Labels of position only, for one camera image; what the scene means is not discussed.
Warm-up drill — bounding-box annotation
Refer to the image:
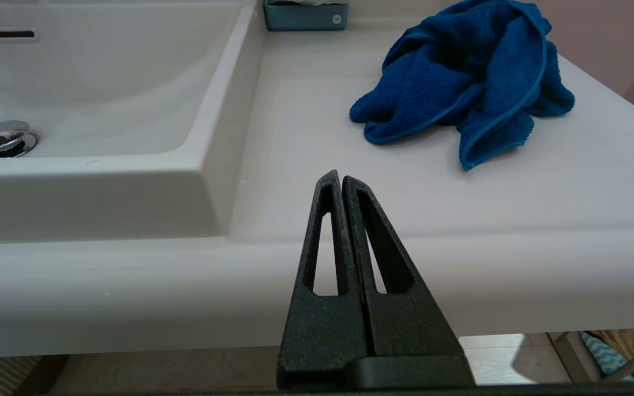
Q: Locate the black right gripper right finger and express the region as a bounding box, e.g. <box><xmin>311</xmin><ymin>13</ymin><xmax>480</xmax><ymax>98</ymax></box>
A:
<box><xmin>342</xmin><ymin>175</ymin><xmax>471</xmax><ymax>358</ymax></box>

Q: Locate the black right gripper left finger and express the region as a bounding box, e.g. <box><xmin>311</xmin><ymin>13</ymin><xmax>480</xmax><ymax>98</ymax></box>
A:
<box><xmin>277</xmin><ymin>169</ymin><xmax>374</xmax><ymax>389</ymax></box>

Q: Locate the blue microfibre cloth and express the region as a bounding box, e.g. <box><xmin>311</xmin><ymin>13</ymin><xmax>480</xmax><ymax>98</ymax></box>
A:
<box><xmin>349</xmin><ymin>0</ymin><xmax>576</xmax><ymax>171</ymax></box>

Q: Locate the white ceramic sink basin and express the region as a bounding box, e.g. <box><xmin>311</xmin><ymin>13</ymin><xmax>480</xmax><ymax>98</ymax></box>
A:
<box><xmin>0</xmin><ymin>0</ymin><xmax>266</xmax><ymax>245</ymax></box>

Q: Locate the teal striped cloth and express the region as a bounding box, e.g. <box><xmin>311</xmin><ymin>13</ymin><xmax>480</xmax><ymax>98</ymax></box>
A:
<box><xmin>581</xmin><ymin>331</ymin><xmax>634</xmax><ymax>381</ymax></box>

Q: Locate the yellow cloth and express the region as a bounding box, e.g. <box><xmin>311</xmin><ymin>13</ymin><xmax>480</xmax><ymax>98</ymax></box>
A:
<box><xmin>592</xmin><ymin>330</ymin><xmax>634</xmax><ymax>366</ymax></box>

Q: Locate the blue soap dish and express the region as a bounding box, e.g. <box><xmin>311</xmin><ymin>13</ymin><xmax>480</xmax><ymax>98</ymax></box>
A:
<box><xmin>264</xmin><ymin>0</ymin><xmax>349</xmax><ymax>31</ymax></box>

